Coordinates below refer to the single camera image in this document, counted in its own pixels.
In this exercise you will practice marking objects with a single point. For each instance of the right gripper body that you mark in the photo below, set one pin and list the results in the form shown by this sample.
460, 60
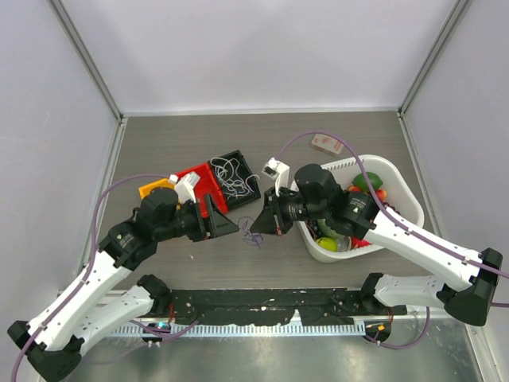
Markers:
288, 208

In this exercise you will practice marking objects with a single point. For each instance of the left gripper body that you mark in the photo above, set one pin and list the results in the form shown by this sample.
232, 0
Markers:
187, 220

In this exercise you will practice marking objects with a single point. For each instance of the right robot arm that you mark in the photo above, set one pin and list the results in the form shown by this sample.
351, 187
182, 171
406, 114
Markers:
462, 281

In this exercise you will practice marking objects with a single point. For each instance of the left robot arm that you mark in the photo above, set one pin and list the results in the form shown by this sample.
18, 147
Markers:
55, 341

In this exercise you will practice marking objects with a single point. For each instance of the yellow plastic bin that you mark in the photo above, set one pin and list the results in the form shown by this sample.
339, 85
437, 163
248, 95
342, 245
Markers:
145, 190

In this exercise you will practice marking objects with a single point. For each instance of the green cantaloupe melon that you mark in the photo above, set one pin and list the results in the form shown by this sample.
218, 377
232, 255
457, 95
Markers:
327, 231

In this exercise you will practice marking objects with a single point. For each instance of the red plastic bin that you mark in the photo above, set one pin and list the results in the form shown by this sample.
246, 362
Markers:
207, 184

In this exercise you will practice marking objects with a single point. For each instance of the black plastic bin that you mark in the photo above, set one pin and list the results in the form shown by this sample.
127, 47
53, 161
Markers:
234, 176

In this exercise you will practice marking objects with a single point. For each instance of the small green apple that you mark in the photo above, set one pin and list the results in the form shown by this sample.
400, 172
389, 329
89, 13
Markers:
327, 244

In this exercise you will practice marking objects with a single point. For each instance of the red white card box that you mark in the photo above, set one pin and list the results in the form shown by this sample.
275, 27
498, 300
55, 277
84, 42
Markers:
327, 144

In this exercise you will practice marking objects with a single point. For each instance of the green lime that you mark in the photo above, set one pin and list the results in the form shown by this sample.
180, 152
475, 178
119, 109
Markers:
364, 183

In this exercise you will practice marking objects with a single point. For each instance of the red apple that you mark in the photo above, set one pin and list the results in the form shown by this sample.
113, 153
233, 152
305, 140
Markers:
357, 243

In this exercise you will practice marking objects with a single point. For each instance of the white plastic basket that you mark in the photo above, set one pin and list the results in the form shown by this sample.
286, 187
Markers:
399, 195

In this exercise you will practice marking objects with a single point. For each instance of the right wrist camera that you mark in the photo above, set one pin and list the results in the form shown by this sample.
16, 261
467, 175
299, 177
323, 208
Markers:
278, 172

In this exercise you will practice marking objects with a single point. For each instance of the slotted cable duct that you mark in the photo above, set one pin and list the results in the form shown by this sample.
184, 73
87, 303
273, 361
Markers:
292, 329

